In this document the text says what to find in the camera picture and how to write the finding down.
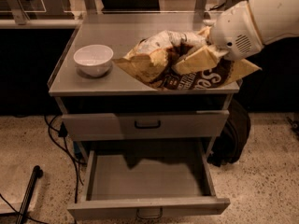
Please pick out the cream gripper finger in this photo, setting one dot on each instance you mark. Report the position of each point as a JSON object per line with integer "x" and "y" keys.
{"x": 196, "y": 60}

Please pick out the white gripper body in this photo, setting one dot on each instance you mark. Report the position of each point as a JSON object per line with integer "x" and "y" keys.
{"x": 234, "y": 32}

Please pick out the brown chip bag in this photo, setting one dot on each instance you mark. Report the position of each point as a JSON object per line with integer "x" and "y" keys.
{"x": 151, "y": 61}

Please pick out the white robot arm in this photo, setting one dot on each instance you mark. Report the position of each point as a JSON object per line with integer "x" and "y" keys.
{"x": 275, "y": 19}

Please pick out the closed upper drawer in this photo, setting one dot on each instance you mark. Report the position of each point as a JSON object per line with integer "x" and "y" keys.
{"x": 112, "y": 126}

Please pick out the grey metal drawer cabinet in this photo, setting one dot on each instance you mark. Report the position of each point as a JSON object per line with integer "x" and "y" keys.
{"x": 117, "y": 92}

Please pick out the open middle drawer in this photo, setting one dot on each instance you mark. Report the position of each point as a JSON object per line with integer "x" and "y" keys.
{"x": 164, "y": 185}

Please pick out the black backpack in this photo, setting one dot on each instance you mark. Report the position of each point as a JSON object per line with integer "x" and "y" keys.
{"x": 229, "y": 145}

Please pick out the white ceramic bowl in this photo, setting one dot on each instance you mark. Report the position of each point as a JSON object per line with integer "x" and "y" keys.
{"x": 94, "y": 60}

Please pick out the black pole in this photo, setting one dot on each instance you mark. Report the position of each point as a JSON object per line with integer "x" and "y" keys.
{"x": 36, "y": 173}

